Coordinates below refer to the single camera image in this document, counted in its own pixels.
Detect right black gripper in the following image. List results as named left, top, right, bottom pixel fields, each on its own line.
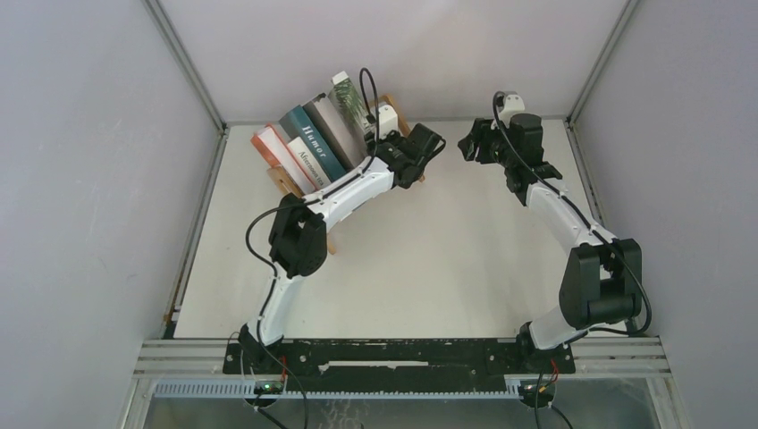
left=458, top=117, right=518, bottom=169

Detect grey white notebook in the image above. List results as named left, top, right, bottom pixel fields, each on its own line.
left=304, top=93, right=366, bottom=171

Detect coffee cover white book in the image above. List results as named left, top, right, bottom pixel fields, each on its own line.
left=287, top=137, right=332, bottom=189

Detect palm leaf white book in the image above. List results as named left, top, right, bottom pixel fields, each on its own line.
left=329, top=71, right=375, bottom=141

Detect teal Humor book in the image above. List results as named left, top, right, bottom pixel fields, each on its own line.
left=279, top=105, right=347, bottom=181

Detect wooden book rack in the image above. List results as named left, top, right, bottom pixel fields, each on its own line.
left=267, top=97, right=413, bottom=253

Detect orange cover book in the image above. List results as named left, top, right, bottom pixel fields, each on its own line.
left=250, top=124, right=315, bottom=194

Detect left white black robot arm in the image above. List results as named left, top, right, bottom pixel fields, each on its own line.
left=238, top=123, right=446, bottom=373

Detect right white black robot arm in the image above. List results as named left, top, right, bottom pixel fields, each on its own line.
left=458, top=114, right=647, bottom=372

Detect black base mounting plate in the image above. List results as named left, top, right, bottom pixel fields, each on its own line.
left=223, top=338, right=577, bottom=394

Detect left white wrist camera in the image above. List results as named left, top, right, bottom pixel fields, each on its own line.
left=377, top=101, right=400, bottom=140

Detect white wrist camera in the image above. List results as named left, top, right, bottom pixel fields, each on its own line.
left=377, top=101, right=400, bottom=140
left=493, top=91, right=526, bottom=123

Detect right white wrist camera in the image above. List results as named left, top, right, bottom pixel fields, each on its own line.
left=493, top=91, right=526, bottom=123

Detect right black camera cable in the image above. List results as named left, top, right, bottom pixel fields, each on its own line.
left=491, top=90, right=653, bottom=429

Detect black camera cable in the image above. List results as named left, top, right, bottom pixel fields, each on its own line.
left=240, top=66, right=382, bottom=429
left=491, top=90, right=653, bottom=429

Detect left black camera cable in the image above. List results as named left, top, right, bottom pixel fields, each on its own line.
left=240, top=66, right=382, bottom=429

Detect aluminium frame rail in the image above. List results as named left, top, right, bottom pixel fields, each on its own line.
left=133, top=337, right=670, bottom=399

